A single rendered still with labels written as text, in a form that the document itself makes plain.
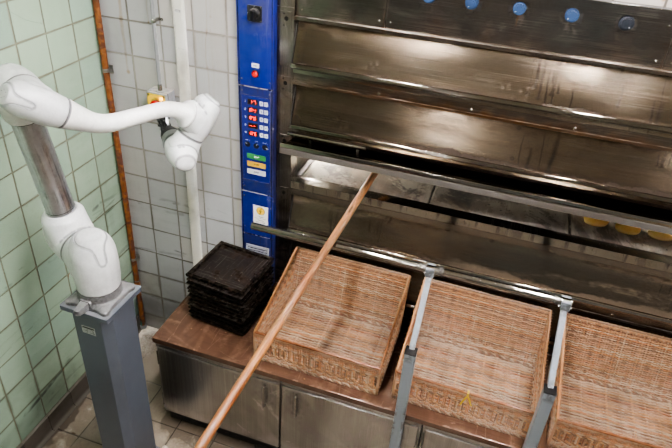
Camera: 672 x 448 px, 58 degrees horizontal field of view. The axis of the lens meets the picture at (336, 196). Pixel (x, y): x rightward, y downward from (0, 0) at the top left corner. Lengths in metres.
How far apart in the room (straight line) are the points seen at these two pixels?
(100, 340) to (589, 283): 1.92
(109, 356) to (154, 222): 0.94
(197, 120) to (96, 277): 0.65
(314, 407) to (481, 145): 1.28
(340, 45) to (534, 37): 0.70
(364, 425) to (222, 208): 1.17
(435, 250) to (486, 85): 0.77
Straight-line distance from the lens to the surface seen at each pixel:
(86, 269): 2.24
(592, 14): 2.23
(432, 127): 2.38
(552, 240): 2.56
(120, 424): 2.75
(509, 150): 2.37
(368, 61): 2.33
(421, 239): 2.64
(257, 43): 2.45
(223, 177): 2.82
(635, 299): 2.72
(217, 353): 2.70
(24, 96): 1.97
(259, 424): 2.90
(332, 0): 2.34
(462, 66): 2.28
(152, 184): 3.07
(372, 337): 2.77
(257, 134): 2.60
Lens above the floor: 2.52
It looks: 31 degrees down
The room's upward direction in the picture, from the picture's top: 4 degrees clockwise
